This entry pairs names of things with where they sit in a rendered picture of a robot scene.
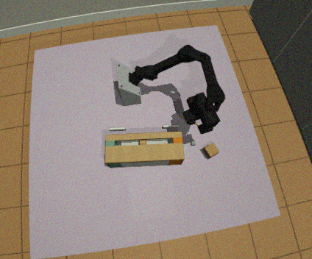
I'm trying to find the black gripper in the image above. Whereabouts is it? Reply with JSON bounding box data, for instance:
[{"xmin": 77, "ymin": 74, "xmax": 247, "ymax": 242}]
[{"xmin": 187, "ymin": 95, "xmax": 213, "ymax": 134}]

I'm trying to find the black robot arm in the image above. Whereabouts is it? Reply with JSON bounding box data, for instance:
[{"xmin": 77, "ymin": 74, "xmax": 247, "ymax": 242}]
[{"xmin": 128, "ymin": 45, "xmax": 225, "ymax": 129}]

